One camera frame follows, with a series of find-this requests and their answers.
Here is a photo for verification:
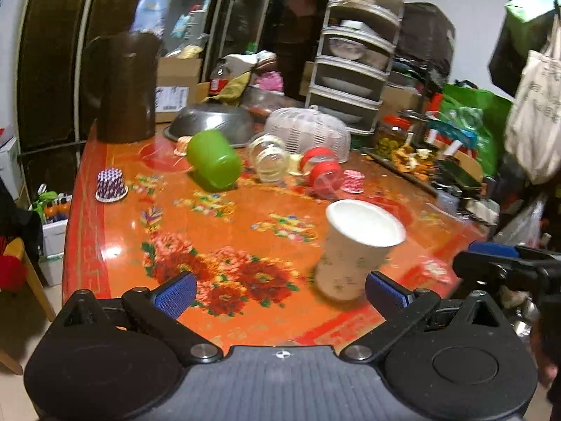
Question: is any clear cup with yellow band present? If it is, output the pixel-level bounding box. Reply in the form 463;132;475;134
246;133;289;183

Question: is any steel colander bowl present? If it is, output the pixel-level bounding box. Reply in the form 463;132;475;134
163;103;256;148

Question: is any white tiered dish rack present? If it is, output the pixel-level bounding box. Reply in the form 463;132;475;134
305;0;404;136

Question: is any steel basin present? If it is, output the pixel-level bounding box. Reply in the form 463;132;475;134
239;87;304;123

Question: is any pink cloth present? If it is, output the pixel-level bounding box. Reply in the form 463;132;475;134
255;71;283;93

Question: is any orange polka dot cupcake liner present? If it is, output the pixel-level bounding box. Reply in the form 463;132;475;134
174;136;191;157

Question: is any purple polka dot cupcake liner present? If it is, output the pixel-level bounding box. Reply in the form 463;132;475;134
95;167;128;203

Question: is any blue white plastic bag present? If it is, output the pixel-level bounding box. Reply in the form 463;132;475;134
130;0;170;38

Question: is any tray of dried food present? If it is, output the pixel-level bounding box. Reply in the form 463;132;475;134
361;145;437;197

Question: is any green plastic cup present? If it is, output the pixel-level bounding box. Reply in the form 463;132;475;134
187;129;242;192

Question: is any white floral paper cup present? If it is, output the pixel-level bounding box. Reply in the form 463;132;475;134
315;200;406;302

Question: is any white mesh food cover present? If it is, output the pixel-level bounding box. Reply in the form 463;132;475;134
263;107;351;162

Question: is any wooden chair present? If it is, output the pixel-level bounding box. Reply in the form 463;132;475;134
1;238;56;376

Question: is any beige tote bag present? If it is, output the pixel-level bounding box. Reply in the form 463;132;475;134
505;13;560;185

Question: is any clear cup with red band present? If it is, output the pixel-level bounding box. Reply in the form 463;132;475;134
299;146;343;200

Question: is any jar with red lid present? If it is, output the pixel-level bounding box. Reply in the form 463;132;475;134
373;115;411;160

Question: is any yellow-green cloth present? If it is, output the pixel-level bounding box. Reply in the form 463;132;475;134
213;71;251;107

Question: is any green toy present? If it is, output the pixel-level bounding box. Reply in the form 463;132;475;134
28;183;59;222

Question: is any brown plastic pitcher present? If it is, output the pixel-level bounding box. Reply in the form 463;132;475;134
82;32;161;143

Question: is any green shopping bag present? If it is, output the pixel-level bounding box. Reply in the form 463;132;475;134
439;81;513;177

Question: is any white box with red print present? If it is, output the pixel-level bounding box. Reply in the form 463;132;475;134
0;125;24;201

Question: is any cardboard box with label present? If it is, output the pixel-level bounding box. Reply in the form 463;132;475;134
155;57;209;123

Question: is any red checkered cupcake liner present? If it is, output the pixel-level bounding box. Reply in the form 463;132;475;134
340;169;365;194

